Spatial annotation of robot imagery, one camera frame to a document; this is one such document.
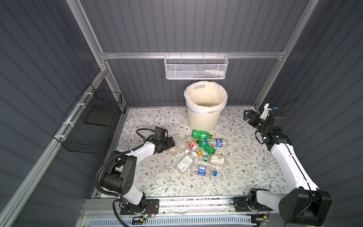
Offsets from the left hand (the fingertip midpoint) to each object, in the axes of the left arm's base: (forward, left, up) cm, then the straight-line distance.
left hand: (170, 144), depth 94 cm
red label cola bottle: (-3, -15, +1) cm, 15 cm away
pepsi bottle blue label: (-2, -31, +1) cm, 31 cm away
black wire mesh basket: (0, +43, +23) cm, 49 cm away
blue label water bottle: (-20, -18, +1) cm, 27 cm away
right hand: (+2, -47, +24) cm, 53 cm away
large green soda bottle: (+5, -22, +1) cm, 22 cm away
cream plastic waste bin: (+29, -26, +12) cm, 41 cm away
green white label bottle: (-14, -9, 0) cm, 17 cm away
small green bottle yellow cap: (-4, -24, -1) cm, 25 cm away
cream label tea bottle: (-14, -28, +2) cm, 31 cm away
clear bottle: (+2, -8, -2) cm, 8 cm away
